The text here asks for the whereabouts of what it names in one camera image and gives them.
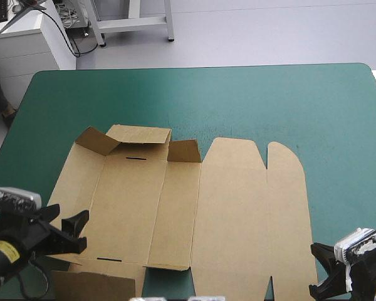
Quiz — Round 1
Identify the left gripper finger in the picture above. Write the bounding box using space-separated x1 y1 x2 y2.
48 209 90 255
33 203 61 227

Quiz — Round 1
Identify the white metal table frame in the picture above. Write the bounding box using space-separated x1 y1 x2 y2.
90 0 175 48

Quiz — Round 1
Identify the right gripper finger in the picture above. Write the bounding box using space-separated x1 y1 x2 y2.
310 242 344 277
308 275 352 301

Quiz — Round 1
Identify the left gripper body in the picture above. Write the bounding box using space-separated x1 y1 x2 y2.
0 210 56 261

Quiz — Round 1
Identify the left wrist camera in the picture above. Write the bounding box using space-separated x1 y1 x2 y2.
0 187 42 214

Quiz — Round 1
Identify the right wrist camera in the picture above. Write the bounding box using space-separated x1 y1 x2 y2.
333 228 376 265

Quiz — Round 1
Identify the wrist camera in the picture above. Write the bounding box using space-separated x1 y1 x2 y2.
333 228 376 265
0 187 42 214

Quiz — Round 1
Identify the white cabinet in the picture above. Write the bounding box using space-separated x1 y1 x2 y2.
0 0 78 109

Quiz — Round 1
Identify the brown cardboard box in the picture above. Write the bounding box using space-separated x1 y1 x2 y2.
46 124 320 301

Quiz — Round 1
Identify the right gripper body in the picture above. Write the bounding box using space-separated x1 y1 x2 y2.
338 250 376 301

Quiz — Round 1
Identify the black floor cable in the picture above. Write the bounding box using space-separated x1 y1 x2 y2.
39 8 98 58

